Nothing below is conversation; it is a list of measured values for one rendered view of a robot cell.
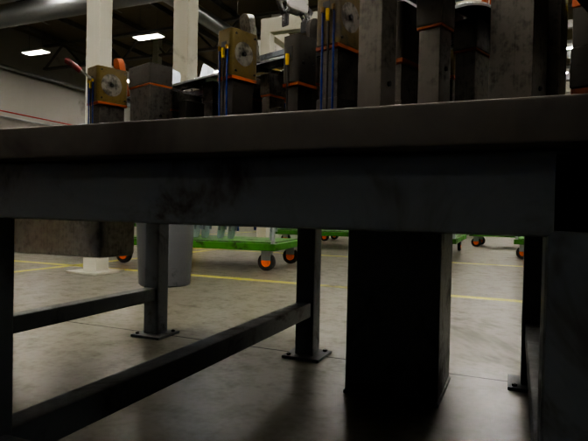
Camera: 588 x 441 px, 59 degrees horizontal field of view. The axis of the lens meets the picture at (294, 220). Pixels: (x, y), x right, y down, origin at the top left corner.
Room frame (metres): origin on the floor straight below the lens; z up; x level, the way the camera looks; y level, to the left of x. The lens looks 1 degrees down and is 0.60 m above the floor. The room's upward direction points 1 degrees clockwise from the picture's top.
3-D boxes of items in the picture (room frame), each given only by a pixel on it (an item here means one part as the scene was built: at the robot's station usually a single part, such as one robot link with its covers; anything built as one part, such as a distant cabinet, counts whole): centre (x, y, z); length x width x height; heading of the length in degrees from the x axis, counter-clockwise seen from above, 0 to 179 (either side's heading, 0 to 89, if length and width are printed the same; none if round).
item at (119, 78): (1.75, 0.65, 0.88); 0.14 x 0.09 x 0.36; 137
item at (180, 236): (4.14, 1.02, 0.36); 0.50 x 0.50 x 0.73
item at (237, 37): (1.32, 0.16, 0.87); 0.12 x 0.07 x 0.35; 137
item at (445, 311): (1.80, -0.38, 0.33); 0.31 x 0.31 x 0.66; 67
